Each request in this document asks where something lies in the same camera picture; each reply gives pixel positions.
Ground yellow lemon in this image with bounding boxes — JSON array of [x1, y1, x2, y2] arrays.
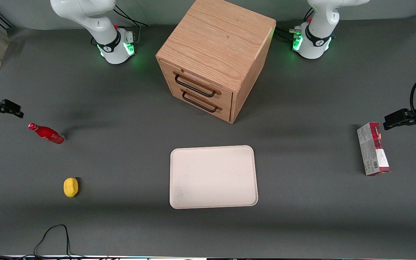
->
[[63, 177, 79, 198]]

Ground black cable on table edge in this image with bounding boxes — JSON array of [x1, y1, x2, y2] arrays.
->
[[0, 224, 87, 259]]

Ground grey and red carton box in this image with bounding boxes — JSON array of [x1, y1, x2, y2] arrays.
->
[[356, 122, 391, 177]]

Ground red coke bottle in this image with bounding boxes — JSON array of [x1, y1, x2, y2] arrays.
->
[[28, 123, 66, 146]]

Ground black cables at arm base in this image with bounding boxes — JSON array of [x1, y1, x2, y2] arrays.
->
[[274, 7, 315, 43], [113, 4, 150, 44]]

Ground black cables at right arm base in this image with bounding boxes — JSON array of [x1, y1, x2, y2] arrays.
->
[[113, 4, 150, 44]]

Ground wooden drawer cabinet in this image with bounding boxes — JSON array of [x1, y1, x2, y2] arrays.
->
[[155, 0, 277, 124]]

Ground wooden drawer with black handle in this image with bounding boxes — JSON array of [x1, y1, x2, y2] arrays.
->
[[158, 58, 234, 108], [168, 80, 234, 124]]

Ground cream rectangular tray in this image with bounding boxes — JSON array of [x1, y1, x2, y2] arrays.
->
[[170, 145, 259, 209]]

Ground aluminium frame rail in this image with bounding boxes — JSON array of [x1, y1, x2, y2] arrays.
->
[[0, 6, 15, 29]]

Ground black cables at left arm base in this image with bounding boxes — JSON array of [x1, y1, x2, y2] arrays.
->
[[274, 7, 315, 43]]

